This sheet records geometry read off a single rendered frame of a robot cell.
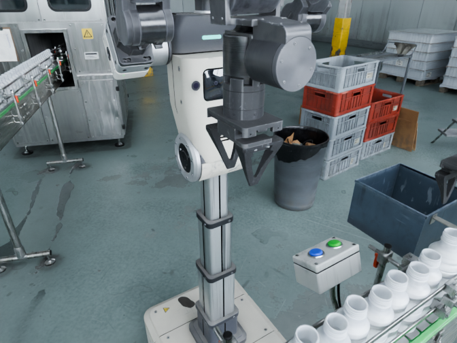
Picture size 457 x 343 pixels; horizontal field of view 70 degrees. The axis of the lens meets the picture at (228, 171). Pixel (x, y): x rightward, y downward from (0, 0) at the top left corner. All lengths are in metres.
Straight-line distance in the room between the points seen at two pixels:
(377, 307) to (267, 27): 0.51
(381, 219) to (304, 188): 1.37
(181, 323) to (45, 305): 0.97
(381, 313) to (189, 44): 0.77
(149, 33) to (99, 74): 3.27
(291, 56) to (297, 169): 2.31
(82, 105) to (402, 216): 3.49
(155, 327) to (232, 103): 1.43
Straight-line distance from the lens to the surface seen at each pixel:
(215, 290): 1.37
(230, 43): 0.42
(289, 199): 2.83
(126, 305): 2.21
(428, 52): 7.94
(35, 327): 2.30
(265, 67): 0.37
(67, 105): 4.14
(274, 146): 0.45
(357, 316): 0.65
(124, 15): 0.74
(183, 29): 0.94
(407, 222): 1.41
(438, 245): 0.85
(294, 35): 0.36
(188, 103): 0.91
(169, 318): 1.76
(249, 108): 0.44
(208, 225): 1.16
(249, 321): 1.73
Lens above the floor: 1.63
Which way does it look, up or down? 28 degrees down
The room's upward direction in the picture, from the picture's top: straight up
